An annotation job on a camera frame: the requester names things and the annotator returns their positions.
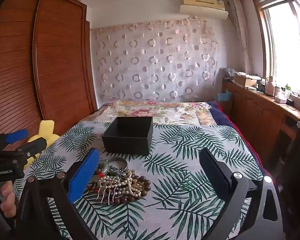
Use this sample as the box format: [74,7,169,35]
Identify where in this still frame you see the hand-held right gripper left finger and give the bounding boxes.
[15,148,100,240]

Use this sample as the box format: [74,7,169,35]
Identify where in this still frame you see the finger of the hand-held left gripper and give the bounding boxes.
[9,138,48,159]
[0,129,29,151]

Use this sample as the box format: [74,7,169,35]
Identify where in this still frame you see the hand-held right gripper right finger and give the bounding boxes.
[199,148,263,240]

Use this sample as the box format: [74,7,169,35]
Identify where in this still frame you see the metal hair comb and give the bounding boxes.
[96,174,120,205]

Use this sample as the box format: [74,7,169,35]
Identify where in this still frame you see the black cardboard box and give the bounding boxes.
[101,116,154,156]

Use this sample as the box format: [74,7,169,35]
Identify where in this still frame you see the brown wooden bead bracelet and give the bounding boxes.
[110,175,152,204]

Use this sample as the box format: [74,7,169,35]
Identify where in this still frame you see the person's left hand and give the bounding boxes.
[0,182,17,217]

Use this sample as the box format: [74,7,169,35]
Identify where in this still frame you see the yellow plush toy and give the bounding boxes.
[24,120,60,169]

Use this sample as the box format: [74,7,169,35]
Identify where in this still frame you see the leaf-print blanket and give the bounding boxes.
[15,122,263,240]

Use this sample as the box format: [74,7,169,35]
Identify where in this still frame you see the silver bangle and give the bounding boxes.
[104,157,128,174]

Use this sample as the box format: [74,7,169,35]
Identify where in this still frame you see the navy blanket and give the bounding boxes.
[205,101,242,132]

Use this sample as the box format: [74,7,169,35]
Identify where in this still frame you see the wooden side cabinet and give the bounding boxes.
[221,79,300,170]

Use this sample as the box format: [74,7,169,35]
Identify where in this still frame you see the brown wooden wardrobe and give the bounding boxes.
[0,0,98,140]

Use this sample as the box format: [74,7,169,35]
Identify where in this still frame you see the blue paper bag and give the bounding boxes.
[216,92,232,103]

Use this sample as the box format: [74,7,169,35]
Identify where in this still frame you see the floral blanket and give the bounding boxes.
[97,99,218,127]

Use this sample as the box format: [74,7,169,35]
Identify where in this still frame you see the open cardboard box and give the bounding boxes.
[234,73,262,88]

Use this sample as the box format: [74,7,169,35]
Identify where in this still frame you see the patterned cloth bundle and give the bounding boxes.
[222,67,238,80]

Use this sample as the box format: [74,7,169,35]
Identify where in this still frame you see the pink kettle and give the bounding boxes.
[265,76,276,96]

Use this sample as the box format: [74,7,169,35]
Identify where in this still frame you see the beige window curtain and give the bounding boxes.
[229,0,253,76]

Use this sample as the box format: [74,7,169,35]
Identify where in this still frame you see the window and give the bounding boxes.
[251,0,300,98]

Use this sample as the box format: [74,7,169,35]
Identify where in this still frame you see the white air conditioner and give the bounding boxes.
[180,0,228,20]

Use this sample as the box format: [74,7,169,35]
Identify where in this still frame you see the white pearl necklace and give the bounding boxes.
[100,169,143,198]

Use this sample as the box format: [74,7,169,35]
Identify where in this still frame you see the circle-patterned wall curtain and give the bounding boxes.
[90,17,221,103]

